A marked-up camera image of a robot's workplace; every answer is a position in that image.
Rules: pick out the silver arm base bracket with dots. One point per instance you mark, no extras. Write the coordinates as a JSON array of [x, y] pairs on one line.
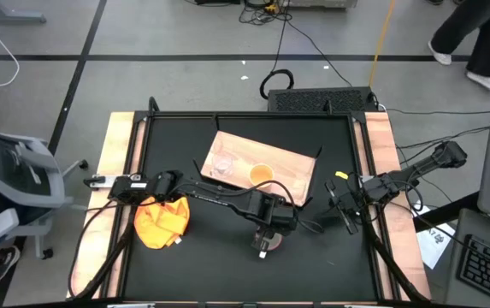
[[99, 180]]

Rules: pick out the yellow tag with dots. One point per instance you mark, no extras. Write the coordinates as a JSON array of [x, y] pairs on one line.
[[342, 175]]

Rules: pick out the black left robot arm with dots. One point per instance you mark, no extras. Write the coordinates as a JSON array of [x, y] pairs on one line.
[[219, 199]]

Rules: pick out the black aluminium table frame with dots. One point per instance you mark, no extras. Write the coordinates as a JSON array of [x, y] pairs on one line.
[[139, 141]]

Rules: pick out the orange cloth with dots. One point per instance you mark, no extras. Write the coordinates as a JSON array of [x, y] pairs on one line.
[[161, 226]]

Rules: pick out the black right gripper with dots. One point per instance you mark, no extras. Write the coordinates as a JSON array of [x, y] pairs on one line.
[[360, 192]]

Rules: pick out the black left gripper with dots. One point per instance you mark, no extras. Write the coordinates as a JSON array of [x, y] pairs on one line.
[[274, 214]]

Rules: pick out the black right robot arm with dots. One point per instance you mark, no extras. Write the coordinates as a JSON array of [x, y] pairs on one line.
[[424, 164]]

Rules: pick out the black computer tower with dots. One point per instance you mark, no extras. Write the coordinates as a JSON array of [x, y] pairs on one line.
[[317, 100]]

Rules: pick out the peach plastic mug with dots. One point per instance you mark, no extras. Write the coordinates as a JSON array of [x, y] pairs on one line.
[[261, 174]]

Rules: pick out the black desk leg bar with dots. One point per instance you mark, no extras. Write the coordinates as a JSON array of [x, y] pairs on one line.
[[445, 212]]

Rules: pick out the grey desk foot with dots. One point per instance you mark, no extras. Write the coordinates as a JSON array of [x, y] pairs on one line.
[[9, 18]]

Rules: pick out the blue grey office chair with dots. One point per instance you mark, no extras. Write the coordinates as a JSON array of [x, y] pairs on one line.
[[13, 171]]

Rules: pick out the grey floor box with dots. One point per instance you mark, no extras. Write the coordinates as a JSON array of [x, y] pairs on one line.
[[319, 3]]

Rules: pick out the white printed paper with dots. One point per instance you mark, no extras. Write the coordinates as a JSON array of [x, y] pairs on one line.
[[435, 244]]

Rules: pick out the grey white patterned mug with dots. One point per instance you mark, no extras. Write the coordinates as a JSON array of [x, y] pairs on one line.
[[278, 244]]

